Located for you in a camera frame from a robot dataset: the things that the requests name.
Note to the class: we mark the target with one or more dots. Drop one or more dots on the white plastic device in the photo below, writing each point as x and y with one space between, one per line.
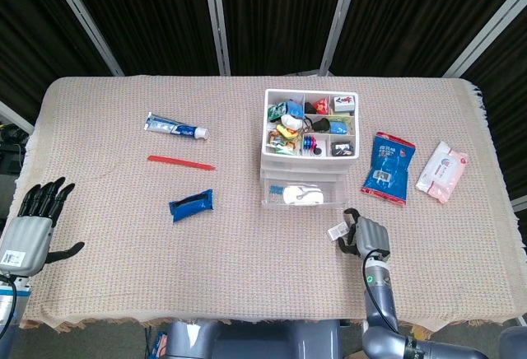
296 196

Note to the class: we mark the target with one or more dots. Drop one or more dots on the black grey right robot hand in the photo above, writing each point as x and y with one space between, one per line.
372 237

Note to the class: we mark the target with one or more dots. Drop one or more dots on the stack of coloured clips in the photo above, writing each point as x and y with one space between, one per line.
309 143

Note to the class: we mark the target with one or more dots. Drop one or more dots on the white plastic drawer organizer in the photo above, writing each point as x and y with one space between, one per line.
288 157

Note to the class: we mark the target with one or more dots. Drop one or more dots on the small black round button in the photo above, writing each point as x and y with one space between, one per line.
319 152

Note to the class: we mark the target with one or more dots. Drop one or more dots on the white table leg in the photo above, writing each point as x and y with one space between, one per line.
364 330

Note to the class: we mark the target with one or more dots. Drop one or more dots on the green blue patterned packet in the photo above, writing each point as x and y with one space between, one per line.
339 127

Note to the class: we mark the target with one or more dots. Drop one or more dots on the blue red snack bag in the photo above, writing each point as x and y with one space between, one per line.
387 169

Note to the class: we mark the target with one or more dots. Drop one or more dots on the red plastic stick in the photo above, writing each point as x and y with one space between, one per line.
181 162

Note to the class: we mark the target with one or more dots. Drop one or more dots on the blue foil snack packet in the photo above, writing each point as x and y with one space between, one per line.
191 206

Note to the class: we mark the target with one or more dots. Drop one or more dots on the white partition frame post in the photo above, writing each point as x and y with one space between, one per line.
16 119
217 19
340 19
83 19
490 33

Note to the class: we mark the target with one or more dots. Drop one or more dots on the beige woven tablecloth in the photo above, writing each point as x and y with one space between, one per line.
206 252

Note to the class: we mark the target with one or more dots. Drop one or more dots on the shiny metallic packet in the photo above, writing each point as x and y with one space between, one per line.
275 140

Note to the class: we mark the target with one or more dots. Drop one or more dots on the black grey left robot hand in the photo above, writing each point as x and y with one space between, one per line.
26 241

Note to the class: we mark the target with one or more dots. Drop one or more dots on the orange red small item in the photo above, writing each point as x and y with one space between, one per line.
322 105

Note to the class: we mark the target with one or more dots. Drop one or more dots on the small white tag item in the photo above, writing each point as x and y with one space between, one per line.
337 231

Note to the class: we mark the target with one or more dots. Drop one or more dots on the white pink wet wipes pack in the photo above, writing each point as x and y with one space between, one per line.
440 169

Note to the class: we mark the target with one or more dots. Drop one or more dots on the small blue packet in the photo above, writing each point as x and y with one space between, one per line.
295 108

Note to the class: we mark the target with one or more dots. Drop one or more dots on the white rectangular eraser block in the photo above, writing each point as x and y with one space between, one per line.
342 103

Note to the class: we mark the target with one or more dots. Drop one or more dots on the clear drawer with blue clip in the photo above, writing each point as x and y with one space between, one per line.
335 194

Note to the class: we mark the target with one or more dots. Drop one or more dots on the yellow wrapped block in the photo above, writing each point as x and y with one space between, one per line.
285 130

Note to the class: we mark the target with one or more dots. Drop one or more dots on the blue binder clip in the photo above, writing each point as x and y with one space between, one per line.
276 190

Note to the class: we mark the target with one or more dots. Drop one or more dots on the black flat device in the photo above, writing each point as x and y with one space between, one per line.
341 149

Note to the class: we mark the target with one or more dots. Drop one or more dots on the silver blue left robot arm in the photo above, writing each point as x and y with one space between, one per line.
4 311

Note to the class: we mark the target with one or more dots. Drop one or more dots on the blue white toothpaste tube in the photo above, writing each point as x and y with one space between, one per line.
173 127

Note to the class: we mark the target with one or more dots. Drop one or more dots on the black rubber lump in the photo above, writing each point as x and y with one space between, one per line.
309 108

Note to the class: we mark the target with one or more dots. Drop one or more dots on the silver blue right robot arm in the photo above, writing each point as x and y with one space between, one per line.
381 301

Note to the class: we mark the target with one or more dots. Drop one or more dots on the grey blue robot torso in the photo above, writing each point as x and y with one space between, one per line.
247 342

